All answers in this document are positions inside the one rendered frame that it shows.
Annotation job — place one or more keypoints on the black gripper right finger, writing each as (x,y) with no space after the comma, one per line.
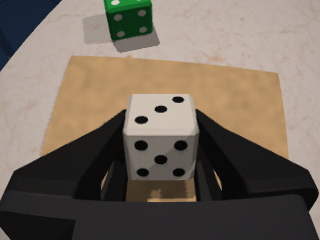
(244,168)

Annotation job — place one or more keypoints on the green die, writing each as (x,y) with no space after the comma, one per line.
(128,18)

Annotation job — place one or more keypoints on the grey die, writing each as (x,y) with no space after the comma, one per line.
(160,135)

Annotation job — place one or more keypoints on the tan mat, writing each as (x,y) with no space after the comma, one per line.
(95,89)

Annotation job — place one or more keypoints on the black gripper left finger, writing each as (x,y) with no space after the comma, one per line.
(78,168)

